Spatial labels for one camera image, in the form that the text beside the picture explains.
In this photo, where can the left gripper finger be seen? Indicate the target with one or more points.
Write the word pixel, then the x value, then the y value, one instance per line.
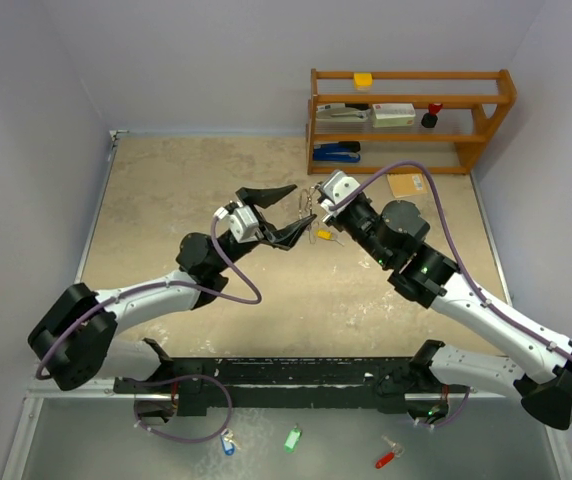
pixel 286 238
pixel 264 198

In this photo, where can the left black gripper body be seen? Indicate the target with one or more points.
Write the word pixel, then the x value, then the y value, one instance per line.
pixel 242 248

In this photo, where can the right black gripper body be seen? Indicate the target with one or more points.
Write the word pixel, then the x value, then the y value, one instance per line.
pixel 358 224

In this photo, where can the large metal keyring with clips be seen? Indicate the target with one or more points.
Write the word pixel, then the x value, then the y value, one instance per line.
pixel 305 209

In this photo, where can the key with yellow tag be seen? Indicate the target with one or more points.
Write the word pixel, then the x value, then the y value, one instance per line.
pixel 328 236

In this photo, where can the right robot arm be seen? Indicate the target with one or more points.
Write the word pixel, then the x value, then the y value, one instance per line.
pixel 535 363

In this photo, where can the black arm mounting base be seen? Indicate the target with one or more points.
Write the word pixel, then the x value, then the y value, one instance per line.
pixel 390 385

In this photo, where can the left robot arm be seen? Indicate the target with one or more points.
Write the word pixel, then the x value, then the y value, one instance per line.
pixel 74 340

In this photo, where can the brown envelope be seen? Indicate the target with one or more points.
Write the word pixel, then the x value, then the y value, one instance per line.
pixel 407 185

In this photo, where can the blue stapler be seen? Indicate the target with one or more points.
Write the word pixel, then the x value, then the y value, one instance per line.
pixel 342 152

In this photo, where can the wooden shelf rack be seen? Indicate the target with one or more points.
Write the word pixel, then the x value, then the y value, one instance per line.
pixel 443 119

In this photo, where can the white and red box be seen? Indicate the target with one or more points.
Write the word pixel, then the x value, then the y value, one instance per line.
pixel 386 115

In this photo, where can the grey stapler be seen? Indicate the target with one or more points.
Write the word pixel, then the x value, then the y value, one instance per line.
pixel 342 113

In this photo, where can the red and black stamp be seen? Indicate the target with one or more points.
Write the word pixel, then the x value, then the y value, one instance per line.
pixel 430 118

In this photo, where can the yellow box on shelf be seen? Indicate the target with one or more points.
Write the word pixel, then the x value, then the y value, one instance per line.
pixel 362 81

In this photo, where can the key with blue tag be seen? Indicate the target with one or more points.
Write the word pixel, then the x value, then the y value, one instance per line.
pixel 229 442

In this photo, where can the green key tag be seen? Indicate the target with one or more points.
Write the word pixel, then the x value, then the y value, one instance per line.
pixel 292 439

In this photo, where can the key with red tag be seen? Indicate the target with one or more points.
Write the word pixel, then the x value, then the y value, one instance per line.
pixel 395 450

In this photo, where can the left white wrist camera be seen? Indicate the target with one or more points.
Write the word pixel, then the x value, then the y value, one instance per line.
pixel 242 221

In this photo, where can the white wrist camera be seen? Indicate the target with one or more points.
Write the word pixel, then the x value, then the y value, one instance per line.
pixel 242 221
pixel 334 190

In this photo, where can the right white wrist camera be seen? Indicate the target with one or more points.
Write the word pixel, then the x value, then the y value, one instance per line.
pixel 334 190

